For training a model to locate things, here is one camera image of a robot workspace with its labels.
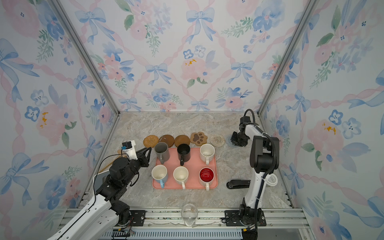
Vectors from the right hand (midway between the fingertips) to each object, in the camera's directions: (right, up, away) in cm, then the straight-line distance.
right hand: (234, 141), depth 102 cm
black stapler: (-3, -21, -20) cm, 29 cm away
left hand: (-50, 0, -26) cm, 56 cm away
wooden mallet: (-59, -2, -38) cm, 70 cm away
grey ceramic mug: (-47, -4, -12) cm, 48 cm away
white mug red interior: (-20, -18, -16) cm, 31 cm away
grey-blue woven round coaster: (-3, -1, +1) cm, 3 cm away
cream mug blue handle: (-47, -18, -15) cm, 52 cm away
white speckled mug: (-19, -6, -5) cm, 21 cm away
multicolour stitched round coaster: (-11, +1, +1) cm, 11 cm away
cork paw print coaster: (-24, +2, +2) cm, 24 cm away
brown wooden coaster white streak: (-45, +2, +2) cm, 45 cm away
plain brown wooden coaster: (-36, +1, +2) cm, 36 cm away
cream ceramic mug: (-35, -18, -16) cm, 42 cm away
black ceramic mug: (-34, -5, -9) cm, 35 cm away
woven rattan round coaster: (-57, 0, +1) cm, 57 cm away
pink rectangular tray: (-28, -13, -11) cm, 33 cm away
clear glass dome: (-30, -34, -26) cm, 52 cm away
